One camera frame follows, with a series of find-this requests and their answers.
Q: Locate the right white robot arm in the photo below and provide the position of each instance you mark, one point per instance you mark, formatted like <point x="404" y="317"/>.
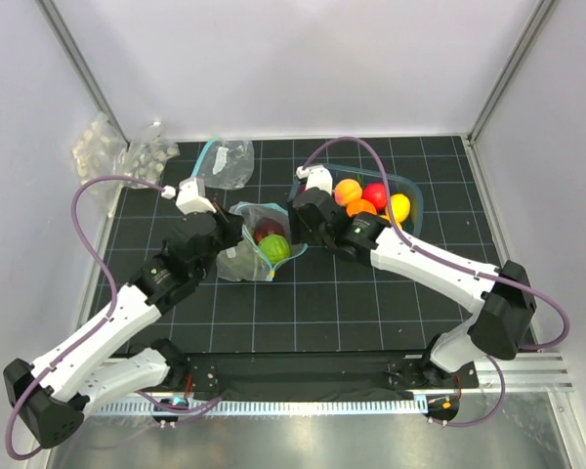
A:
<point x="496" y="298"/>

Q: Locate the netted green melon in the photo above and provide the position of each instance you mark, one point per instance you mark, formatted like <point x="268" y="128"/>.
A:
<point x="241" y="262"/>

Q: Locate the orange fruit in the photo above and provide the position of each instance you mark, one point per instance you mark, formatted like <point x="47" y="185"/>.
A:
<point x="359" y="206"/>

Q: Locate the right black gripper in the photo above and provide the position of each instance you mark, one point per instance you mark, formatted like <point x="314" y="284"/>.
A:
<point x="299" y="234"/>

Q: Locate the bright red apple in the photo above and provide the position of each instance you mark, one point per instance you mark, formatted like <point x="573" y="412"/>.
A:
<point x="375" y="193"/>

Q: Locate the bag of white pieces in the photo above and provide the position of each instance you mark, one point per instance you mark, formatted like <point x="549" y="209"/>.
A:
<point x="99" y="151"/>
<point x="148" y="153"/>

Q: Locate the bag of white pieces right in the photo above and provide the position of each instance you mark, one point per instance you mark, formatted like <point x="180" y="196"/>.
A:
<point x="148" y="153"/>

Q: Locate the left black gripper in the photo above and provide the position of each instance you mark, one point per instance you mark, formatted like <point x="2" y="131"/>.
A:
<point x="231" y="225"/>

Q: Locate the clear zip bag blue zipper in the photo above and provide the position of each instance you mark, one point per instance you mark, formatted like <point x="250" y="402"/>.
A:
<point x="251" y="214"/>

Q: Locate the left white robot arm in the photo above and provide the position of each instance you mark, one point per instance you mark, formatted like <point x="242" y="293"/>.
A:
<point x="55" y="393"/>

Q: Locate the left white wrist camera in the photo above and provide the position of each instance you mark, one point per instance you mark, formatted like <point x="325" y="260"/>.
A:
<point x="189" y="196"/>

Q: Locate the empty zip bag back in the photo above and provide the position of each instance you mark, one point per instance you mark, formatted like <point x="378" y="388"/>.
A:
<point x="225" y="164"/>

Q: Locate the bag of white pieces left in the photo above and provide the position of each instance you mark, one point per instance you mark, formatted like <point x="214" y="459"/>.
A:
<point x="99" y="151"/>

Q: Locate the bumpy green fruit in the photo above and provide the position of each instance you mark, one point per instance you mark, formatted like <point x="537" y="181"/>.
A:
<point x="275" y="247"/>

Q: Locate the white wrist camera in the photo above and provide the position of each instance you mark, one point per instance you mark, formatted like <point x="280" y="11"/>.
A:
<point x="189" y="196"/>
<point x="315" y="177"/>

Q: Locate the teal plastic fruit basin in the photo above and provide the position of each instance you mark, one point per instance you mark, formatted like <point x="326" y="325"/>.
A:
<point x="397" y="184"/>

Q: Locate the white slotted cable duct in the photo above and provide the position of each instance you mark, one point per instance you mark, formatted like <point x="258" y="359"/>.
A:
<point x="138" y="406"/>

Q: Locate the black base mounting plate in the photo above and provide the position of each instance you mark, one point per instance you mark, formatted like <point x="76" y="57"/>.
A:
<point x="321" y="377"/>

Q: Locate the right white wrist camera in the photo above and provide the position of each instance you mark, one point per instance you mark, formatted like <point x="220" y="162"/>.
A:
<point x="315" y="177"/>

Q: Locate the black grid mat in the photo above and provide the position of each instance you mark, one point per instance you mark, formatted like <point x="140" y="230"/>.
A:
<point x="318" y="302"/>

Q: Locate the peach coloured fruit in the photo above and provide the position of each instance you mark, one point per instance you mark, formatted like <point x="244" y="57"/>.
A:
<point x="347" y="191"/>

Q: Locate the dark red apple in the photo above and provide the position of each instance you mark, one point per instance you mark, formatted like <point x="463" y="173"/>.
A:
<point x="265" y="227"/>

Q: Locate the yellow lemon right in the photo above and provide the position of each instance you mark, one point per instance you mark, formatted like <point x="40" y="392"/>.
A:
<point x="398" y="207"/>

